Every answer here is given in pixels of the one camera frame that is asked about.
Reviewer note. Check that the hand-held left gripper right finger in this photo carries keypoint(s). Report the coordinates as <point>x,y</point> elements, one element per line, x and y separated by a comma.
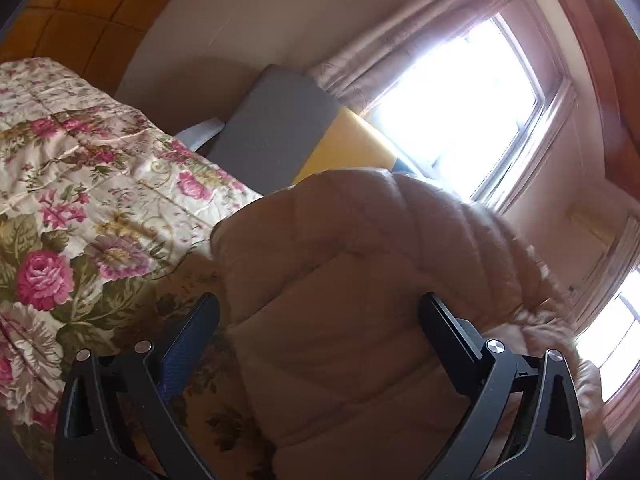
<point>450,330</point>

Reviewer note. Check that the grey yellow blue headboard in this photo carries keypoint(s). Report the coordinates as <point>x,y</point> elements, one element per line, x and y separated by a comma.
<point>280,130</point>

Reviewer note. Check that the small side window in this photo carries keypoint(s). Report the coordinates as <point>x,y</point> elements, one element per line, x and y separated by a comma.
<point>617,350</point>

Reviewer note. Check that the pale patterned curtain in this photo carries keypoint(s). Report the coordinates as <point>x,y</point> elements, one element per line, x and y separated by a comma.
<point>400,45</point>

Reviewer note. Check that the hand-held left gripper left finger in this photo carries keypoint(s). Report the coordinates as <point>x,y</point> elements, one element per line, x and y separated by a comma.
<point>186,347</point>

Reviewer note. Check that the white puffer jacket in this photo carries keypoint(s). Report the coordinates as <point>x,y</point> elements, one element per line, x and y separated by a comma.
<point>350,280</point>

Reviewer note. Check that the wooden wardrobe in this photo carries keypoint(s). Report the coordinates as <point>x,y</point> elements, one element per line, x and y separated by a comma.
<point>75,15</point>

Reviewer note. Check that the floral quilt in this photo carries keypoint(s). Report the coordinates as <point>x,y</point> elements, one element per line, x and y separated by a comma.
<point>85,200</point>

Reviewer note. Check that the bright window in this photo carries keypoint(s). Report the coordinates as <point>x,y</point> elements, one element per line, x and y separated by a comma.
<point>460,110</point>

